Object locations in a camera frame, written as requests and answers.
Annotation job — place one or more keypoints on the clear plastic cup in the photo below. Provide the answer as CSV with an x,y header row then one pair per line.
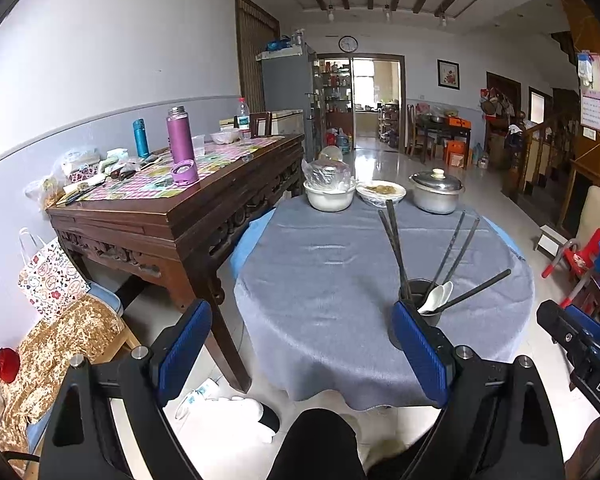
x,y
198,146

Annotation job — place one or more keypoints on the blue table cover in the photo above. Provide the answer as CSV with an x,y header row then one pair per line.
x,y
250,245

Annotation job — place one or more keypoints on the plastic water bottle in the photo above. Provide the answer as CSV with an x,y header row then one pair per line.
x,y
243,120

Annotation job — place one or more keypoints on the person's leg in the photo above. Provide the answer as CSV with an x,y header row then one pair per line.
x,y
315,450

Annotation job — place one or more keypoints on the green and white packet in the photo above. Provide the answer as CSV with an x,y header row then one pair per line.
x,y
117,156

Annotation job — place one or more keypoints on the orange carton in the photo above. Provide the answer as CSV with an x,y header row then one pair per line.
x,y
455,155

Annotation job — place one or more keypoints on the clear plastic bag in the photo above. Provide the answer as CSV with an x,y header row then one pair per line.
x,y
325,172

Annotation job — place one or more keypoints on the patterned table mat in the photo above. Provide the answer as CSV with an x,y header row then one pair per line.
x,y
215,157

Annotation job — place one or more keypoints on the gold cloth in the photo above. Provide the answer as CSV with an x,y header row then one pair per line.
x,y
65,345

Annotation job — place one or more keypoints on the white slipper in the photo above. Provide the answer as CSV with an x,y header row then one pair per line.
x,y
250,410

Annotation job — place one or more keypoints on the carved wooden side table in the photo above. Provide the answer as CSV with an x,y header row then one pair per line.
x,y
195,210

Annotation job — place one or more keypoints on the flat orange box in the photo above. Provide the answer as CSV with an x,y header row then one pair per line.
x,y
457,123

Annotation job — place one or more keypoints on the brown door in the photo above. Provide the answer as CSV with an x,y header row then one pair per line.
x,y
252,55

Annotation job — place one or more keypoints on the wooden chair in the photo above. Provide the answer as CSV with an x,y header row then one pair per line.
x,y
255,125

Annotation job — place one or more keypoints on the clear bottle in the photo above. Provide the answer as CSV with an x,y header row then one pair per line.
x,y
297,37

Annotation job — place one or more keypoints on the dark wooden table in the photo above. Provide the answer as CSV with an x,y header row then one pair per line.
x,y
440,127

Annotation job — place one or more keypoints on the glass cabinet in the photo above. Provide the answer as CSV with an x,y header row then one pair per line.
x,y
337,85

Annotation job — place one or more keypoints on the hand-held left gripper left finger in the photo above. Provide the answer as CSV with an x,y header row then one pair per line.
x,y
180,350

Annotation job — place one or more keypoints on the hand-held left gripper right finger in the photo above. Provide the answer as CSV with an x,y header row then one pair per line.
x,y
420,355

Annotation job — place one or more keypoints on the red plastic chair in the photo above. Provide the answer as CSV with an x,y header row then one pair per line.
x,y
580,260

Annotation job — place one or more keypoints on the hanging bags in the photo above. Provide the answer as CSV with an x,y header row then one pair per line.
x,y
497,102

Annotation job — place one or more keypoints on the clear water jug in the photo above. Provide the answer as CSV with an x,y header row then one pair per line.
x,y
480,156

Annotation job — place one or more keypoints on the small white stool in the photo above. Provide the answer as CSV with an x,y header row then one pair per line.
x,y
550,242

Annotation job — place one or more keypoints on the wall clock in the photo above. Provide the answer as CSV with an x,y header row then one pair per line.
x,y
348,43

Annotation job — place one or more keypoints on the white plastic bag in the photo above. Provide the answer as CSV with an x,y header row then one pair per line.
x,y
77,157

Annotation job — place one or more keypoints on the light blue stool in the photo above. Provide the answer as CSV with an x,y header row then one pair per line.
x,y
107,297

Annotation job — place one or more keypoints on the white spoon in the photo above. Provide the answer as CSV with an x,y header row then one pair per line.
x,y
447,290
432,302

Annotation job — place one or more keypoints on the wrapped plate of food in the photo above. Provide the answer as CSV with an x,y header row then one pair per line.
x,y
375,195

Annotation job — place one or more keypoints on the grey tablecloth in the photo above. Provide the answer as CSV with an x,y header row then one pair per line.
x,y
330,285

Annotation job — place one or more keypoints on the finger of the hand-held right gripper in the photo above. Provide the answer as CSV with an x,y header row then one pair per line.
x,y
587,322
560,325

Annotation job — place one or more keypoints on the hanging ceiling lamp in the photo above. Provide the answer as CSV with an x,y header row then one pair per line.
x,y
331,14
386,12
442,21

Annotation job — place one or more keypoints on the red object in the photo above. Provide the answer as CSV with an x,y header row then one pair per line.
x,y
7,365

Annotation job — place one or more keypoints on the black utensil holder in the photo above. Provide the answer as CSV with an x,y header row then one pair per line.
x,y
422,292

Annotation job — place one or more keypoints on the grey refrigerator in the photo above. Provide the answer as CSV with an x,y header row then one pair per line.
x,y
285,85

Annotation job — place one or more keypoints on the plastic packet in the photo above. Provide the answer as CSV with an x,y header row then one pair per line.
x,y
200,395

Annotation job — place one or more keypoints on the wall calendar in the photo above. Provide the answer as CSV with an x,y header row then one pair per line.
x,y
592,110

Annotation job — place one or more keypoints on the framed picture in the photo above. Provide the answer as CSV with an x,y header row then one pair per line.
x,y
448,75

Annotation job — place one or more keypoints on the blue water jug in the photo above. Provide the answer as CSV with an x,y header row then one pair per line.
x,y
344,142

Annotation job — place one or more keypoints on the printed gift bag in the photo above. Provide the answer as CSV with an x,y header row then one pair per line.
x,y
52,280

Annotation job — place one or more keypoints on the white chest freezer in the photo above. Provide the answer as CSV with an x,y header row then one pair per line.
x,y
290,122

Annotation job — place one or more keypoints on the wooden stair railing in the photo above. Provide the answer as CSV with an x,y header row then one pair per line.
x,y
530,160

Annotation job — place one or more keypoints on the metal pot lid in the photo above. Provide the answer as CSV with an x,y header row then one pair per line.
x,y
437,182

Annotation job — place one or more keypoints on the teal bottle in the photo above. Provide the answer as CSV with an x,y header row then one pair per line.
x,y
141,140

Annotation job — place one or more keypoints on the purple thermos cap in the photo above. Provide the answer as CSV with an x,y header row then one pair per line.
x,y
186,174

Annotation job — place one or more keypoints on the blue bag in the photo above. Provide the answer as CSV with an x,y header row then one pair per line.
x,y
279,44

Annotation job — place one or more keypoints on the person's right forearm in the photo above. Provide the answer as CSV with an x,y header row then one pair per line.
x,y
595,455

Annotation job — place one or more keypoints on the purple thermos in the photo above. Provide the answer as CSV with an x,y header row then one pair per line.
x,y
180,135

